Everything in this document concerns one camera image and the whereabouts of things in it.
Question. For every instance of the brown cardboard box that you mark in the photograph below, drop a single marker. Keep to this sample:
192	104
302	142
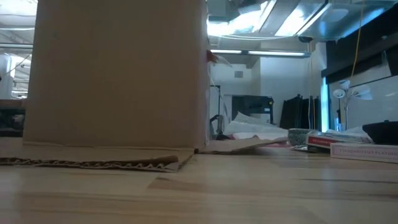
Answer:
118	77

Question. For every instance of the grey round disc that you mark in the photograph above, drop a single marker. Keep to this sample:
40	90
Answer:
297	136

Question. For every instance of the black case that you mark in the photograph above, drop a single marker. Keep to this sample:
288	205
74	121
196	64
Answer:
308	148

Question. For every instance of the pink white card packet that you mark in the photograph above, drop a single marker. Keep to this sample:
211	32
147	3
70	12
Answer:
363	152

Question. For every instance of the black calculator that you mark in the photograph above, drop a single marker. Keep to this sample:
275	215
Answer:
382	132

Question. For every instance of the black pole stand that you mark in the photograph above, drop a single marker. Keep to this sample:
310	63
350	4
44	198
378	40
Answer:
216	87

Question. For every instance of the black equipment cabinet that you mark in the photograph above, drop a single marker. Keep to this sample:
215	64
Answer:
252	105

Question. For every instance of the long ceiling light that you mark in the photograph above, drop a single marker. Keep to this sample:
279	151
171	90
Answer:
264	53

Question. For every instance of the wooden workbench table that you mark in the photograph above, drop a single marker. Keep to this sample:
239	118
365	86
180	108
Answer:
12	104

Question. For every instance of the white cylinder tank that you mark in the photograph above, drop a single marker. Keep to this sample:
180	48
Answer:
6	81

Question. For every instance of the grey wall vent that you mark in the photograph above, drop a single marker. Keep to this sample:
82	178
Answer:
238	74

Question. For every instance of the black dome camera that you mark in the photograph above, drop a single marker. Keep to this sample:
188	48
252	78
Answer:
305	39

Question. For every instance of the silver ceiling duct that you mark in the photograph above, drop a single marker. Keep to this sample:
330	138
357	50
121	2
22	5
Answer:
342	18

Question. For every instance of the black wall panel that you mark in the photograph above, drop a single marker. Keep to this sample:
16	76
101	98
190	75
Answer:
373	46

